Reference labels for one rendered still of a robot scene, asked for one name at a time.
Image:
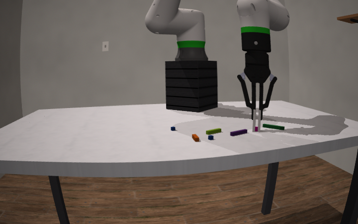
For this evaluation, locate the orange rod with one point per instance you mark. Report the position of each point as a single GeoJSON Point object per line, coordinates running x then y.
{"type": "Point", "coordinates": [195, 137]}

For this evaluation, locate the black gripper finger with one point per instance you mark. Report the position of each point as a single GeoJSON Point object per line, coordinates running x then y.
{"type": "Point", "coordinates": [252, 105]}
{"type": "Point", "coordinates": [262, 106]}

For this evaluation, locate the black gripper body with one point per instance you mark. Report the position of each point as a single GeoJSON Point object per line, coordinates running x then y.
{"type": "Point", "coordinates": [257, 62]}

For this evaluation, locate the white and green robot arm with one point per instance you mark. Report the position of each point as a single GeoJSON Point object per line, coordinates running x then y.
{"type": "Point", "coordinates": [257, 18]}

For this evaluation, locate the lime green rod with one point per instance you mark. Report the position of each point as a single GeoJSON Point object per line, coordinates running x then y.
{"type": "Point", "coordinates": [213, 131]}

